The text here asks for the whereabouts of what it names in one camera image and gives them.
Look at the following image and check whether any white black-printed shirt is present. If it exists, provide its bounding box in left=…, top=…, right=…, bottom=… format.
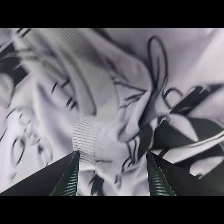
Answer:
left=0, top=28, right=224, bottom=197

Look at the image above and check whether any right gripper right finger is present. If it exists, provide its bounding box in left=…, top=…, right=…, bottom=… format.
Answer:
left=145, top=151, right=224, bottom=197

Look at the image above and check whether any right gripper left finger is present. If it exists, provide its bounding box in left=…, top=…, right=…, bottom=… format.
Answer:
left=0, top=150, right=81, bottom=197

